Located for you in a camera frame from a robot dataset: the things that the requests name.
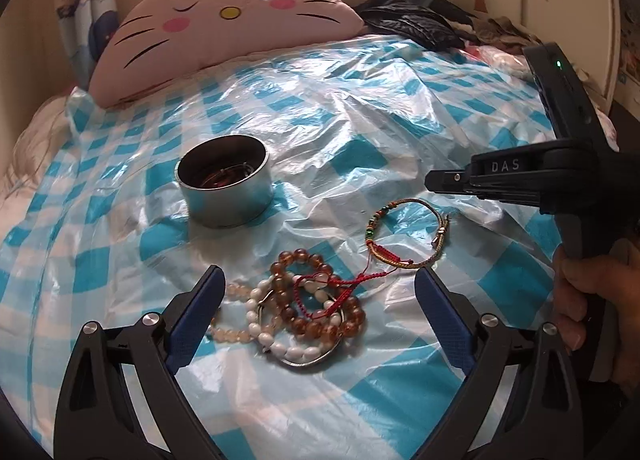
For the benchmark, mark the white quilt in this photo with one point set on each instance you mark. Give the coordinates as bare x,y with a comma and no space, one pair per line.
30,149

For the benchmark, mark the clear plastic bag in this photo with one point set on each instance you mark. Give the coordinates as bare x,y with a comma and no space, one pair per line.
505,59

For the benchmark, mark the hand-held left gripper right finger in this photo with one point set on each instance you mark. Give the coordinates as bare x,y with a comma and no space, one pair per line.
445,320

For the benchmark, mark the blue checked plastic sheet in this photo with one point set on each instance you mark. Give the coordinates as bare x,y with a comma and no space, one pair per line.
350,139

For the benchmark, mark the round metal tin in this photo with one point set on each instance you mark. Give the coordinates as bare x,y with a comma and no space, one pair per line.
225,195

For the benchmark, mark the cartoon whale curtain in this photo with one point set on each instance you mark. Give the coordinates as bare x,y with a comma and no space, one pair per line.
85,14

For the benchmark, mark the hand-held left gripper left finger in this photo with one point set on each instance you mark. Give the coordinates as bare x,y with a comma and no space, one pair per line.
195,312

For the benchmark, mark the person's right hand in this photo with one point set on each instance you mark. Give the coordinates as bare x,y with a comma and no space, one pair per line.
570,290

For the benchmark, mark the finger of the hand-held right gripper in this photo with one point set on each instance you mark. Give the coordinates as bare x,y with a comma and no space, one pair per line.
480,177

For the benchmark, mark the black puffer jacket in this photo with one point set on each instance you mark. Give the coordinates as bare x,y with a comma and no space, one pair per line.
415,22

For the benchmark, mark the pile of dark clothes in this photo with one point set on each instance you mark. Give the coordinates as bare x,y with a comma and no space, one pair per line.
490,24

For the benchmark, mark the pink cat face pillow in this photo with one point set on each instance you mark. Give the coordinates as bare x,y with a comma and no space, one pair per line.
225,24

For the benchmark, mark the silver metal bangle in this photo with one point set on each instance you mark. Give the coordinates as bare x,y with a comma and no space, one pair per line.
320,360

